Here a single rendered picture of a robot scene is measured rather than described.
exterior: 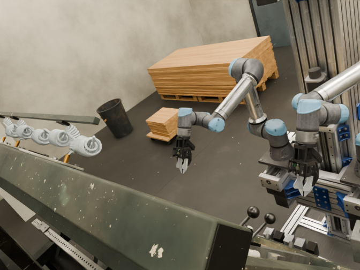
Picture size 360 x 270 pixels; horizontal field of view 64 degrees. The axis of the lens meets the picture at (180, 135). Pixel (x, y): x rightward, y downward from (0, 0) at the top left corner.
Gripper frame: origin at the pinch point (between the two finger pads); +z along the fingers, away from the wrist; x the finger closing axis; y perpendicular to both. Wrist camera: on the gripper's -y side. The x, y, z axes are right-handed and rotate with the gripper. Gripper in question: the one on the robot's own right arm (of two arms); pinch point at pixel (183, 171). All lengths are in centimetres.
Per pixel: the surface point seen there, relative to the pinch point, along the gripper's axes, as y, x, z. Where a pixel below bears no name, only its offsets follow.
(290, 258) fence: 18, 62, 23
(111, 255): 84, 25, 4
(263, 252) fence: 41, 55, 12
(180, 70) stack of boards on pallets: -344, -205, -99
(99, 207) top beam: 101, 38, -18
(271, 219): 45, 58, -2
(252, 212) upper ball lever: 55, 54, -6
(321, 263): -2, 73, 31
